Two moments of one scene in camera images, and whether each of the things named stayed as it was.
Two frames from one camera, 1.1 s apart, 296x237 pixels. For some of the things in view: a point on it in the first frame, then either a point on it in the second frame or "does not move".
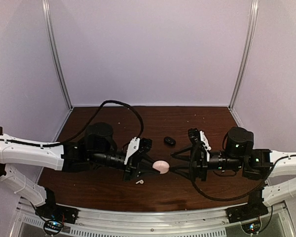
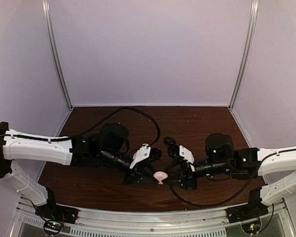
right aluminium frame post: x=253 y=15 does not move
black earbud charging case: x=169 y=141 does not move
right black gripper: x=200 y=164 -> x=185 y=171
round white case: x=161 y=166 -> x=160 y=176
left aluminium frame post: x=50 y=32 does not move
